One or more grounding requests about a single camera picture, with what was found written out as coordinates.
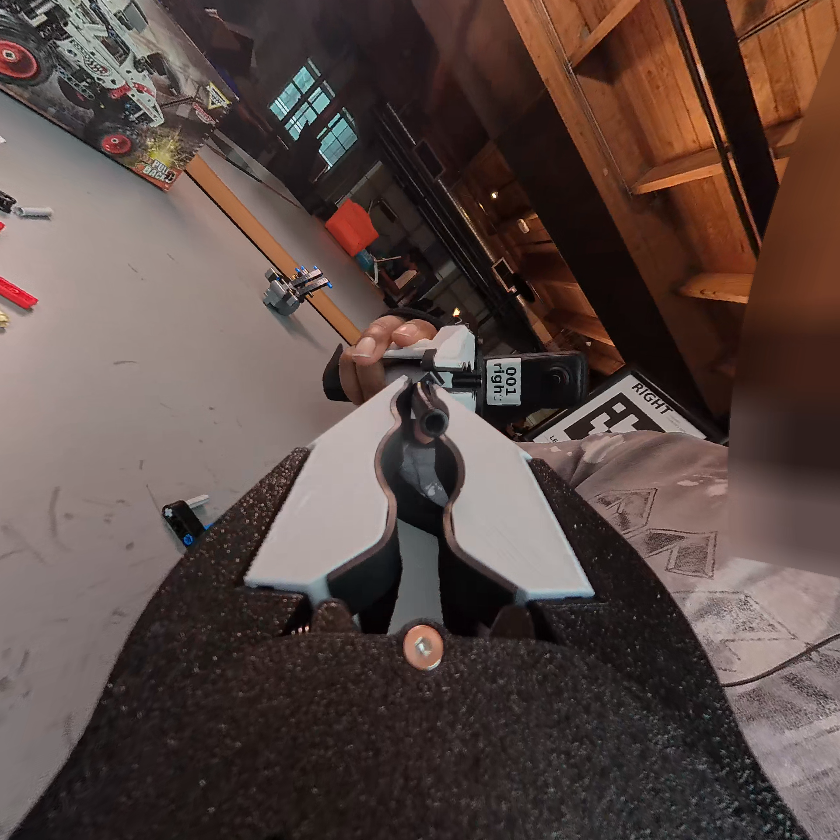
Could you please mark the paned window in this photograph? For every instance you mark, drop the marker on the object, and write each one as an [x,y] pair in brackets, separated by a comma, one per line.
[298,98]
[338,141]

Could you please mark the black toy pin connector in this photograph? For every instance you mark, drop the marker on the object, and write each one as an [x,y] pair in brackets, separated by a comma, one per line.
[6,201]

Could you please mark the black and white marker board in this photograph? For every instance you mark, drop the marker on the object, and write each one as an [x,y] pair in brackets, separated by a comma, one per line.
[617,413]

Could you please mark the grey table with wooden edge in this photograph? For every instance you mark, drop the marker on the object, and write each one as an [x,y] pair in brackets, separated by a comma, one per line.
[262,197]

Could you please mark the red flat toy piece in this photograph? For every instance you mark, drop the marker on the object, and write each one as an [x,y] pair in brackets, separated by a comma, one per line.
[18,292]

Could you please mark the toy truck kit box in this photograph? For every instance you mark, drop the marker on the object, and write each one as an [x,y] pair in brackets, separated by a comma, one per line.
[131,65]

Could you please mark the orange box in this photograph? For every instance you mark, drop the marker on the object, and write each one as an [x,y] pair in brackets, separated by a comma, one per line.
[351,226]

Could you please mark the grey toy assembly blue pins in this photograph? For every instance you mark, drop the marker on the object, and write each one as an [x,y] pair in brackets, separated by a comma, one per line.
[285,295]

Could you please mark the grey desk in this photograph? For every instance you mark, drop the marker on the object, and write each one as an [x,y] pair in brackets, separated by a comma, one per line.
[164,394]

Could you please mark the black angled toy connector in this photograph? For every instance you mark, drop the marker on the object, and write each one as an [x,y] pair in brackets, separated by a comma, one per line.
[180,518]

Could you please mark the black ribbed toy rod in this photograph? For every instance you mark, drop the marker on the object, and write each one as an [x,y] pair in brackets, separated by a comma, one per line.
[420,400]

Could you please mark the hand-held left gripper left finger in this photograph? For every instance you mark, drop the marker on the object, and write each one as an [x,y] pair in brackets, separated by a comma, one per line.
[321,518]

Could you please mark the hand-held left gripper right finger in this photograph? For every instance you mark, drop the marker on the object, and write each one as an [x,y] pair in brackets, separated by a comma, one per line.
[518,525]

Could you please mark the person's right hand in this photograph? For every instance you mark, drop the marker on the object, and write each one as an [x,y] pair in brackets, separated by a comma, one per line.
[367,367]

